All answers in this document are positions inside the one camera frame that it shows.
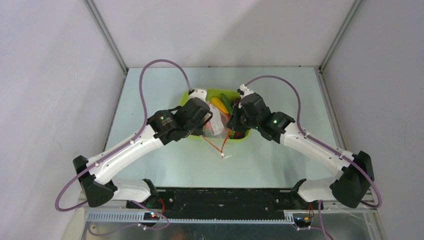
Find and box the yellow corn cob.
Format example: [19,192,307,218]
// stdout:
[210,97,230,115]

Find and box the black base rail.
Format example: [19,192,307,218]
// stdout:
[148,187,319,221]

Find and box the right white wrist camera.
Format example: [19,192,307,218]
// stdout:
[237,84,255,98]

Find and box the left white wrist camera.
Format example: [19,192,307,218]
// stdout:
[188,88,208,103]

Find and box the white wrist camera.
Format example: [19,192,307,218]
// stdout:
[188,88,208,103]
[237,84,255,98]

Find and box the red chili pepper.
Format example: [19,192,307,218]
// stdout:
[233,132,245,139]

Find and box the long green cucumber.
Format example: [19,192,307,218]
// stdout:
[220,93,233,115]

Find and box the clear zip bag orange zipper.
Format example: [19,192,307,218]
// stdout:
[200,103,231,160]

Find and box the lime green plastic basin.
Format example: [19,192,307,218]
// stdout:
[190,88,251,143]

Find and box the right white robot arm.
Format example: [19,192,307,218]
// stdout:
[227,93,374,209]

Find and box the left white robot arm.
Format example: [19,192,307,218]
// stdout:
[72,97,213,208]

